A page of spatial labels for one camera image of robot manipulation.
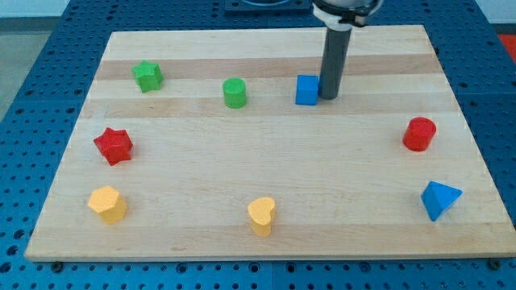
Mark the green star block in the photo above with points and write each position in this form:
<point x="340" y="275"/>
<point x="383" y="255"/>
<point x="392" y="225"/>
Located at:
<point x="147" y="75"/>

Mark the red star block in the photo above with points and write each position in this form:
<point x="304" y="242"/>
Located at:
<point x="114" y="145"/>

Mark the green cylinder block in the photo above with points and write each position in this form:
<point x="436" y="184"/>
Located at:
<point x="235" y="92"/>

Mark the yellow heart block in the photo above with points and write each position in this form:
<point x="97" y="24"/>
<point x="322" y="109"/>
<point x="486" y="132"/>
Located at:
<point x="262" y="212"/>

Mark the wooden board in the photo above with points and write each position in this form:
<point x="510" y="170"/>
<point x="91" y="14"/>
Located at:
<point x="345" y="185"/>

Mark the blue cube block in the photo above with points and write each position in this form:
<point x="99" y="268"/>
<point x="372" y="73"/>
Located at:
<point x="306" y="90"/>

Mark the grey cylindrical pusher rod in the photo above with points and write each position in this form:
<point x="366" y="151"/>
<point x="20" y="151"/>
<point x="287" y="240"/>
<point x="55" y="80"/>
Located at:
<point x="333" y="62"/>

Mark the yellow hexagon block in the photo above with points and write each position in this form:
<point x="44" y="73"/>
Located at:
<point x="109" y="204"/>

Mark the red cylinder block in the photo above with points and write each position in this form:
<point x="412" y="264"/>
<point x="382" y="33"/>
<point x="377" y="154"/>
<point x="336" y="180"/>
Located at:
<point x="419" y="134"/>

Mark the blue triangle block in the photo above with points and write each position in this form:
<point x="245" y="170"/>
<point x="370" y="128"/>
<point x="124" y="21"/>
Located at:
<point x="437" y="198"/>

